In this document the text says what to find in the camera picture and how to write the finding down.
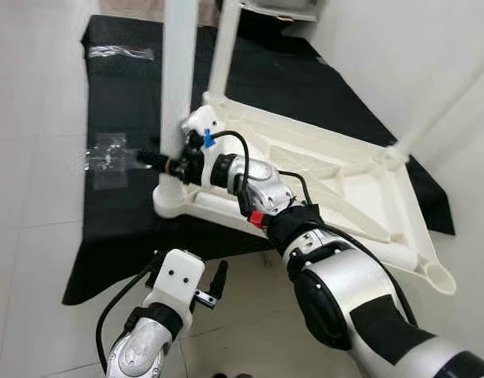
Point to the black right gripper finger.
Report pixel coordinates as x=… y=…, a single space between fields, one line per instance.
x=155 y=160

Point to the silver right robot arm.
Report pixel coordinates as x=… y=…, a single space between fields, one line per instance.
x=360 y=299

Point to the white plastic children table top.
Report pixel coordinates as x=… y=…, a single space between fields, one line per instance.
x=344 y=181

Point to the crossed clear tape patch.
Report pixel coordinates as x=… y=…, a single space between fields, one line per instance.
x=108 y=157

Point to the black tablecloth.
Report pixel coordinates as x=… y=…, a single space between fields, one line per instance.
x=304 y=87

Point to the white lace cloth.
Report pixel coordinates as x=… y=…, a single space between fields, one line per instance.
x=131 y=9

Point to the clear plastic storage box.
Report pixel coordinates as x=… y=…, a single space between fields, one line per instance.
x=281 y=9

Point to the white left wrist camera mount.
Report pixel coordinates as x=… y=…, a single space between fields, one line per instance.
x=179 y=276

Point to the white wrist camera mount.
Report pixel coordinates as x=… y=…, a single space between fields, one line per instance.
x=179 y=276
x=198 y=122

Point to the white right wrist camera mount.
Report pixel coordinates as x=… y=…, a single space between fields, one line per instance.
x=198 y=122

